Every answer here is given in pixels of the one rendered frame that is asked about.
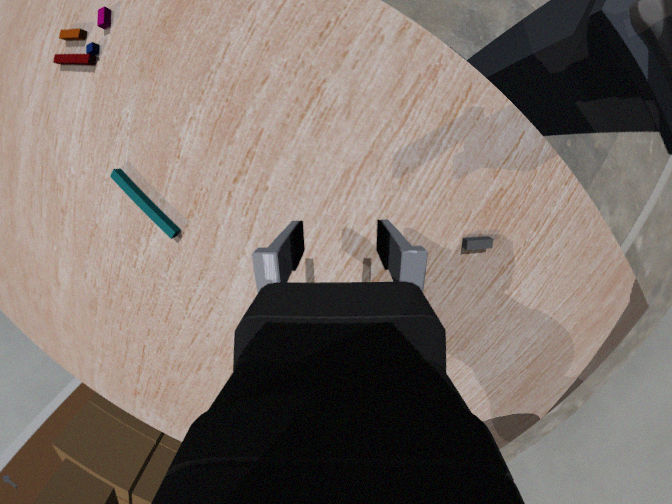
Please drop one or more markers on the orange rod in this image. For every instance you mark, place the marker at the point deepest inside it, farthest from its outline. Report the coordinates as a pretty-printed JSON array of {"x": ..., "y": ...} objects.
[{"x": 73, "y": 34}]

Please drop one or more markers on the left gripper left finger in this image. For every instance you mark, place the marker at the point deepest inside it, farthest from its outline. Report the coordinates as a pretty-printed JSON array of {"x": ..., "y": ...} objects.
[{"x": 276, "y": 262}]

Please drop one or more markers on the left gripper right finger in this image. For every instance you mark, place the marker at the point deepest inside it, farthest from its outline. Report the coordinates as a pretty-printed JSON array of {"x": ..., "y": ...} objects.
[{"x": 404, "y": 261}]

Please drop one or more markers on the dark red rod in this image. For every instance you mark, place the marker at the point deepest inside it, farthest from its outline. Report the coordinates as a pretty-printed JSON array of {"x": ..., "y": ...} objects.
[{"x": 75, "y": 59}]

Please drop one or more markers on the magenta rectangular block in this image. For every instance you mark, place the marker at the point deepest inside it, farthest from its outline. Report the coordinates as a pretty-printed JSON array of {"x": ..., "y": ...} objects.
[{"x": 104, "y": 18}]

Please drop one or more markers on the small blue block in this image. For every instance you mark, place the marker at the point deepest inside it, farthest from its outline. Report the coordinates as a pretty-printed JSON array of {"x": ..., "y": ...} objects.
[{"x": 93, "y": 48}]

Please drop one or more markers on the turquoise rod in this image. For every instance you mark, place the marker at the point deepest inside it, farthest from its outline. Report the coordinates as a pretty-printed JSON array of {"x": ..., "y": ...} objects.
[{"x": 144, "y": 203}]

